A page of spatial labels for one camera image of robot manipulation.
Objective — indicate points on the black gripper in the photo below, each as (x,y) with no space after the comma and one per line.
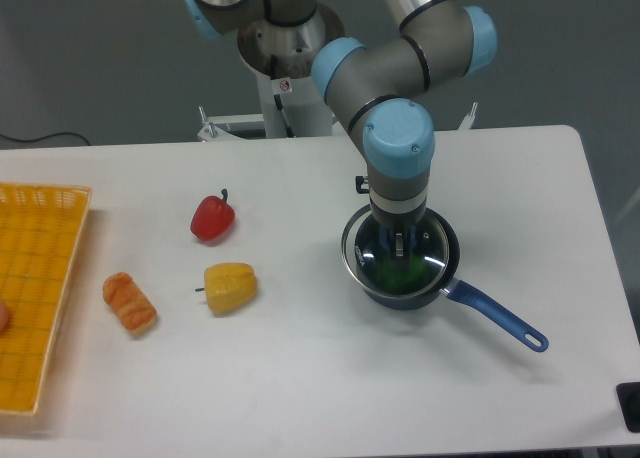
(400,223)

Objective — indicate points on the glass pot lid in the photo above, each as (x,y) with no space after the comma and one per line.
(365,243)

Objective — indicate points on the dark blue saucepan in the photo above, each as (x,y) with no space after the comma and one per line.
(464,293)

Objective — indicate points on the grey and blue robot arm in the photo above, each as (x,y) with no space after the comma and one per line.
(372,92)

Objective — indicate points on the green toy bell pepper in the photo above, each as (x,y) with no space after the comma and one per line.
(402,275)

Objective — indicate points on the yellow toy bell pepper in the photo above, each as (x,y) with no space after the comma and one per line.
(229,286)

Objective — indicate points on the red toy bell pepper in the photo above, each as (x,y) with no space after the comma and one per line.
(213,217)

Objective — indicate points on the black device at table edge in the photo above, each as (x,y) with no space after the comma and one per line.
(629,399)

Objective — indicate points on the toy bread roll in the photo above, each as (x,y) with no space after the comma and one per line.
(131,306)

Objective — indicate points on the yellow woven basket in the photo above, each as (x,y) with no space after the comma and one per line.
(41,229)

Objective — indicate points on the white table frame bracket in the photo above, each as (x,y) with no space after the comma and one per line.
(230,127)

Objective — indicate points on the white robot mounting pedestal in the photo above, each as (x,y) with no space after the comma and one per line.
(281,59)

